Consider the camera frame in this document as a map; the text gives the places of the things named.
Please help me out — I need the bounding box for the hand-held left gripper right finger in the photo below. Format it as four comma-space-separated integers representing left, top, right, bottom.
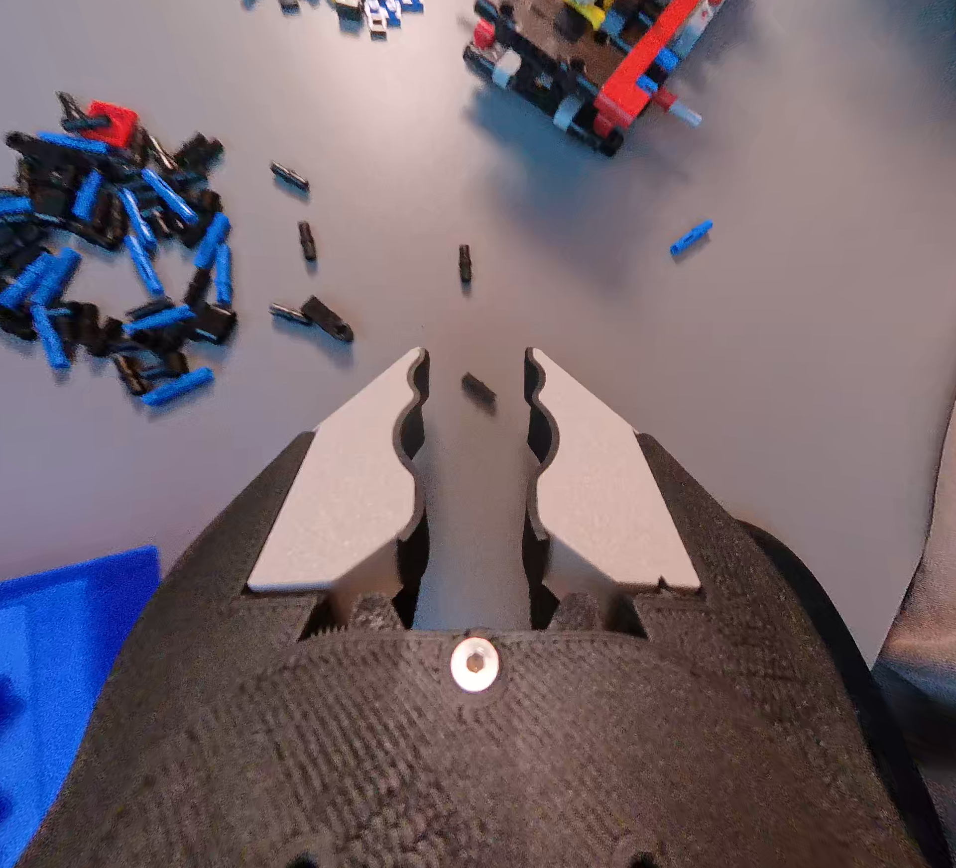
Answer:
523, 347, 703, 626

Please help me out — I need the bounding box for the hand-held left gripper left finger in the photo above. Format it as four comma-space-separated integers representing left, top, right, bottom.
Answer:
246, 347, 432, 626

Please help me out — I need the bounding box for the black lego connector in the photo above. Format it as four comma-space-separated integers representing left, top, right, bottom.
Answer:
301, 295, 356, 344

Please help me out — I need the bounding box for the red black lego beam assembly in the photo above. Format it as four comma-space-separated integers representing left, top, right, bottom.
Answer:
463, 0, 751, 158

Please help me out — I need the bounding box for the lego race car model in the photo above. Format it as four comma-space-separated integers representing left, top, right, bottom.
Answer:
457, 0, 834, 158

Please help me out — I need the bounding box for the blue lego pin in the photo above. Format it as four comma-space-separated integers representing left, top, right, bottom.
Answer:
668, 218, 715, 257

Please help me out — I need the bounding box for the blue storage bin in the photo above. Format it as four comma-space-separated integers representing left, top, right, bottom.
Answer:
0, 545, 161, 868

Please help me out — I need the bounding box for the pile of black blue pins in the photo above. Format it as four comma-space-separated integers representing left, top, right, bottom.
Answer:
0, 92, 239, 408

